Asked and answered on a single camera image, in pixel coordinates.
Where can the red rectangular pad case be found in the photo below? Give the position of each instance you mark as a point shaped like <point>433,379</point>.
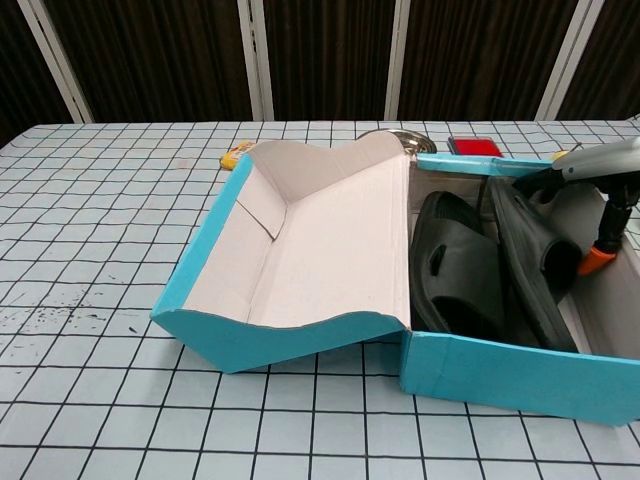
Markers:
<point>472,146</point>

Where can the black rubber slipper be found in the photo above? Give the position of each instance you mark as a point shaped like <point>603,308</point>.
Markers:
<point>525,235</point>
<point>450,235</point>

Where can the stainless steel bowl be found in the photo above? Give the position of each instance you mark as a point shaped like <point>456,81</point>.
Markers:
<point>415,140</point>

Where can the light blue open shoe box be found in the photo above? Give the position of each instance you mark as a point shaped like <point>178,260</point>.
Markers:
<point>325,250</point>

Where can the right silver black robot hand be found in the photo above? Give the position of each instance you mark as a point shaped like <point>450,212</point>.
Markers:
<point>600,160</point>

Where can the dark white-framed folding screen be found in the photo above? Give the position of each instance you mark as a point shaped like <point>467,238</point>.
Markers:
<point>150,50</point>

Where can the yellow snack packet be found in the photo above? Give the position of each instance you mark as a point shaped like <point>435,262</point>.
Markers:
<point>235,157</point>

